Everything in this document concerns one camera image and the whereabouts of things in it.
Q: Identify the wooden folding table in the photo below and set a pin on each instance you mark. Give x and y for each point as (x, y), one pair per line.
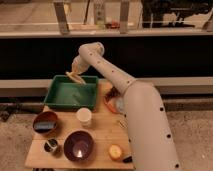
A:
(105, 130)

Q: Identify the dark purple bowl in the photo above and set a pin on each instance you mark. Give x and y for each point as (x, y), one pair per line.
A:
(78, 146)

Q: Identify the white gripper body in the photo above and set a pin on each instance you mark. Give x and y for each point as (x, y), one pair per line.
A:
(79, 65)

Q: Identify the orange fruit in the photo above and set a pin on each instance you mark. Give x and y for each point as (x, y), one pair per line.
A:
(115, 152)

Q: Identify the brown wooden bowl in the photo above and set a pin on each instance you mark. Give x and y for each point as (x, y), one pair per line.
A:
(47, 117)

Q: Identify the green plastic tray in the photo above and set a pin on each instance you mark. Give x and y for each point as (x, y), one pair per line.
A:
(63, 94)

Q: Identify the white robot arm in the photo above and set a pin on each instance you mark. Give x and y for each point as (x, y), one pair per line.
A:
(151, 140)

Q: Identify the black handled peeler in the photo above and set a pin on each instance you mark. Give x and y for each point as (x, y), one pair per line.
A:
(127, 159)

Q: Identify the white paper cup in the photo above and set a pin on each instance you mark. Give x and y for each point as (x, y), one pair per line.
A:
(84, 116)

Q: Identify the brown grape bunch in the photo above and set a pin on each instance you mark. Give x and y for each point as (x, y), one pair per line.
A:
(112, 93)

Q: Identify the blue sponge in bowl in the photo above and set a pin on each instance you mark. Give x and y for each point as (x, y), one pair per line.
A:
(43, 126)

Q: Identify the small metal can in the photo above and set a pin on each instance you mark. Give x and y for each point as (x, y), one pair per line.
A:
(51, 146)

